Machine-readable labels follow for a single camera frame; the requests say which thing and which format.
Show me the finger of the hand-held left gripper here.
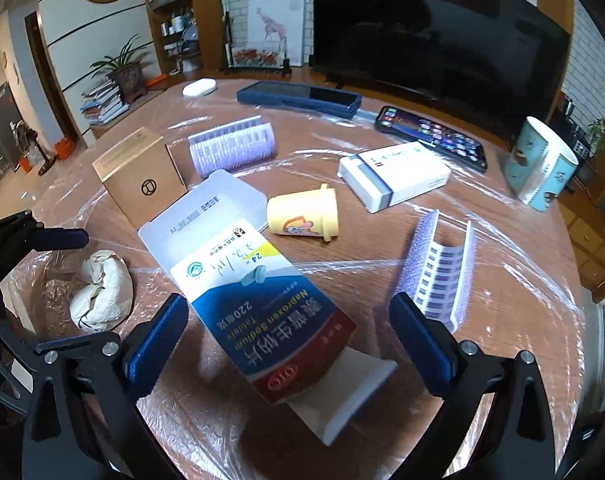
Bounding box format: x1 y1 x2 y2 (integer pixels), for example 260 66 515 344
0 317 109 401
0 211 89 286

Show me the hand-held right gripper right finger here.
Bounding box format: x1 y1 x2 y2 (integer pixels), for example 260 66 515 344
388 292 558 480

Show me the white tissue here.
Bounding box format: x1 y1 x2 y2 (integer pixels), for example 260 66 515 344
69 250 134 333

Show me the potted green plant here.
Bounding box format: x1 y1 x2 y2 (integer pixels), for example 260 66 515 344
89 35 152 106

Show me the small pale blue tablet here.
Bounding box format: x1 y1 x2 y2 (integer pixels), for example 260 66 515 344
241 264 268 287

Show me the wooden tv cabinet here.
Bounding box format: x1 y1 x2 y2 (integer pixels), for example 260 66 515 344
556 180 605 306

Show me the purple hair roller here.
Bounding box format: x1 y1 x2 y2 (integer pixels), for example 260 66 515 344
187 115 278 179

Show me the small potted plant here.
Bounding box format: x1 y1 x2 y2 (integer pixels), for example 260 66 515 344
576 118 605 186

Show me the white earbuds case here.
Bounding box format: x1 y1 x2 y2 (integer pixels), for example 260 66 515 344
182 78 218 97

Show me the blue white red medicine box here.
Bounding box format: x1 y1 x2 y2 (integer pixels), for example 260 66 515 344
171 240 358 406

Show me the purple barcode blister strip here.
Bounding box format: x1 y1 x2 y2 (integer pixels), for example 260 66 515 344
396 209 478 334

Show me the flower picture on stand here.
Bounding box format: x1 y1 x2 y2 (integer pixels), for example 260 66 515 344
224 46 292 75

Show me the wooden display cabinet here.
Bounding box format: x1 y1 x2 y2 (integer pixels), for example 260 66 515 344
141 0 224 75

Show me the black television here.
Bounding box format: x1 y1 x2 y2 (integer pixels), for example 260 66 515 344
312 0 574 128

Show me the yellow small cup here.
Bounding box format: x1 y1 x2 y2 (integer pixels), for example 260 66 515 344
267 183 341 244

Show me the stack of books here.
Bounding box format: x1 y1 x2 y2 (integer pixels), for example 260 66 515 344
79 79 131 126

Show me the teal and white mug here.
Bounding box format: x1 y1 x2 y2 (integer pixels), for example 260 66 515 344
504 115 581 213

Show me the giraffe picture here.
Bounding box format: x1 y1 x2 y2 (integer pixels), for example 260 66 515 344
247 0 306 67

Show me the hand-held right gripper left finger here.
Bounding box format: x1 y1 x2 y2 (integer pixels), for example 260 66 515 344
22 294 189 480

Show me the brown cardboard box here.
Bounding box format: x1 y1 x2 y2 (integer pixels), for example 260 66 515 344
92 127 188 231

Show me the smartphone with lit screen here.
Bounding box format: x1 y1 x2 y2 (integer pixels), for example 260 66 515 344
373 104 488 174

